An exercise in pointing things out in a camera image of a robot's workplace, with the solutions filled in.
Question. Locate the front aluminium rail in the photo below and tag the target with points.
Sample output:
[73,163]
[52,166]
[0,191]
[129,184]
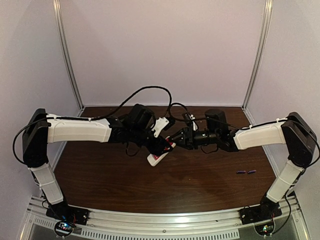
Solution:
[212,225]

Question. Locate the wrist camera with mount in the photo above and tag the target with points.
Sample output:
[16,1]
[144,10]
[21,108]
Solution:
[190,121]
[162,123]

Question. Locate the aluminium frame post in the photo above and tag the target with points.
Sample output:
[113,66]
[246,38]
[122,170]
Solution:
[264,32]
[65,53]

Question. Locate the left round circuit board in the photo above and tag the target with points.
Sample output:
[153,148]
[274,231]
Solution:
[63,229]

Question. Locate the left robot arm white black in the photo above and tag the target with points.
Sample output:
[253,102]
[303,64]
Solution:
[139,126]

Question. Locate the left aluminium frame post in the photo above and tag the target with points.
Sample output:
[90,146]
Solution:
[65,53]

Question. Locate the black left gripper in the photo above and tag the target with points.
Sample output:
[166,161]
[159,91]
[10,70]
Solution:
[157,142]

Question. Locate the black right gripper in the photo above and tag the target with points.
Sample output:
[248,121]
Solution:
[188,138]

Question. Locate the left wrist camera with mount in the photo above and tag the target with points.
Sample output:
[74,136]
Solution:
[162,123]

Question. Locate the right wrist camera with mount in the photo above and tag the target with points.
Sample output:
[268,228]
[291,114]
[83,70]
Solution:
[190,121]

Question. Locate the right aluminium frame post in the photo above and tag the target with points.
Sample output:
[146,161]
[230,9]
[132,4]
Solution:
[264,32]

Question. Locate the white remote control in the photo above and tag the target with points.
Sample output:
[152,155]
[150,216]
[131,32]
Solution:
[154,160]

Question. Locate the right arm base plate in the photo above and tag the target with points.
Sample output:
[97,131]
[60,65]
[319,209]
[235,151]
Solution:
[258,213]

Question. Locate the round circuit board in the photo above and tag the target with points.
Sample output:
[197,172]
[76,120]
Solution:
[265,229]
[63,229]

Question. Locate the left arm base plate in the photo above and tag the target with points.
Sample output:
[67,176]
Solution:
[67,213]

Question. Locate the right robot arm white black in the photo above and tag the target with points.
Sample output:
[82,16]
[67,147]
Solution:
[291,131]

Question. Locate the right round circuit board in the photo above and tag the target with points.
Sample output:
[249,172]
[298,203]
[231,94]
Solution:
[265,229]

